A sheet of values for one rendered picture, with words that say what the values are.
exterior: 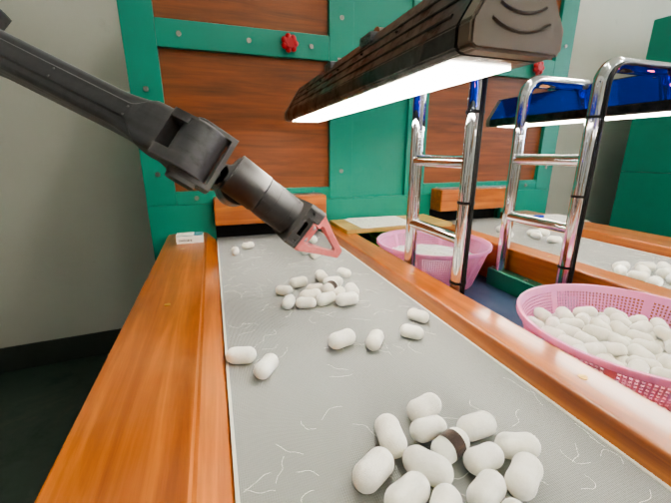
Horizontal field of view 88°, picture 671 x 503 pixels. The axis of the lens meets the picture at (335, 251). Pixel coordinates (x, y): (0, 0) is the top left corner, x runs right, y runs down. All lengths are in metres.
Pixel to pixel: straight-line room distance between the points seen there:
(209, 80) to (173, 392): 0.80
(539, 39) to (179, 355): 0.42
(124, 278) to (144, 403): 1.64
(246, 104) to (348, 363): 0.77
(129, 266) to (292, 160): 1.18
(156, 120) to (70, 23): 1.48
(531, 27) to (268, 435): 0.37
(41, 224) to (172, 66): 1.17
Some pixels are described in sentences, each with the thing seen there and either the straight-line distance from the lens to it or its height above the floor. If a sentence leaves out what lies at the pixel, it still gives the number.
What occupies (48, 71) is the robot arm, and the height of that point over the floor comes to 1.07.
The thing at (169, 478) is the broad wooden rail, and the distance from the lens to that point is 0.30.
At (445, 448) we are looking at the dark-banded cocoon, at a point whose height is 0.76.
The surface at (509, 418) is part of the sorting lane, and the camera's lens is 0.39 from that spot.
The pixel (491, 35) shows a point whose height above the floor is 1.05.
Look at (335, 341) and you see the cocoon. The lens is 0.43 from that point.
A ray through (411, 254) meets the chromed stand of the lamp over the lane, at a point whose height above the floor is 0.78.
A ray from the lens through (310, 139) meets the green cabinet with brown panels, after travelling 1.04.
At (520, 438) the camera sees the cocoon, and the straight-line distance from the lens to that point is 0.34.
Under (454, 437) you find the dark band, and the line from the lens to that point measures 0.32.
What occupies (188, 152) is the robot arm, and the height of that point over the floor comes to 0.97.
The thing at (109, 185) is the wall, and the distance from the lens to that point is 1.90.
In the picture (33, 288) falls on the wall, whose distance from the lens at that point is 2.08.
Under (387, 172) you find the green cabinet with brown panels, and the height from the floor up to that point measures 0.91.
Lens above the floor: 0.98
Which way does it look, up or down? 16 degrees down
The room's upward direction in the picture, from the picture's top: straight up
